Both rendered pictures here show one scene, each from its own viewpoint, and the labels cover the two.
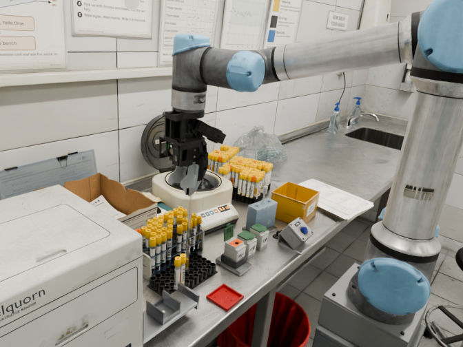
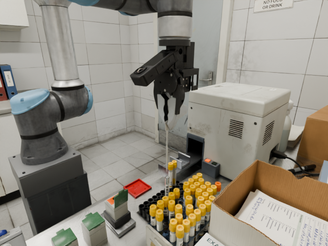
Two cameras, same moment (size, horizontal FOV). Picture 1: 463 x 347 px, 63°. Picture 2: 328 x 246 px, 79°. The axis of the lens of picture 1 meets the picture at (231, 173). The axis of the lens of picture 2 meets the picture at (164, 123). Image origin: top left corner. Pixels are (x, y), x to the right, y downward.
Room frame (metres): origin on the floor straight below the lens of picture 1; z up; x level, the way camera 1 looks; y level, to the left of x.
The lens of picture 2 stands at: (1.30, 0.15, 1.31)
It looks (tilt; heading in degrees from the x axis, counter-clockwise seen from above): 20 degrees down; 188
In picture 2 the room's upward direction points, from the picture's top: straight up
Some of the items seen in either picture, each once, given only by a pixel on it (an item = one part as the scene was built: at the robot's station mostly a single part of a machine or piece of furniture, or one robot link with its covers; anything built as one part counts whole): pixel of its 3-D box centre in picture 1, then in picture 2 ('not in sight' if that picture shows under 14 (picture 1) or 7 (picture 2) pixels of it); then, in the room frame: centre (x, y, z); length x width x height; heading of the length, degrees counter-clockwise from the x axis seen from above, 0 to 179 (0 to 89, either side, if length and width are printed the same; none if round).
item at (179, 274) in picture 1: (184, 261); (169, 190); (0.83, 0.10, 0.93); 0.17 x 0.09 x 0.11; 143
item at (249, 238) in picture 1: (246, 244); (94, 230); (0.97, -0.06, 0.91); 0.05 x 0.04 x 0.07; 53
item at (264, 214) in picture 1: (261, 217); not in sight; (1.12, -0.11, 0.92); 0.10 x 0.07 x 0.10; 135
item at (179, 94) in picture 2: not in sight; (174, 95); (0.84, 0.11, 1.21); 0.05 x 0.02 x 0.09; 52
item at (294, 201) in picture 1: (294, 204); not in sight; (1.24, -0.24, 0.93); 0.13 x 0.13 x 0.10; 58
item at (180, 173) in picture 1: (178, 177); (179, 112); (0.82, 0.12, 1.17); 0.06 x 0.03 x 0.09; 142
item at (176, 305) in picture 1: (155, 315); (183, 160); (0.64, 0.13, 0.92); 0.21 x 0.07 x 0.05; 143
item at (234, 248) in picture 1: (234, 252); (116, 208); (0.91, -0.03, 0.92); 0.05 x 0.04 x 0.06; 54
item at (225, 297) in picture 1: (224, 297); (137, 187); (0.77, -0.01, 0.88); 0.07 x 0.07 x 0.01; 53
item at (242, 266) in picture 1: (233, 260); (117, 216); (0.91, -0.03, 0.89); 0.09 x 0.05 x 0.04; 54
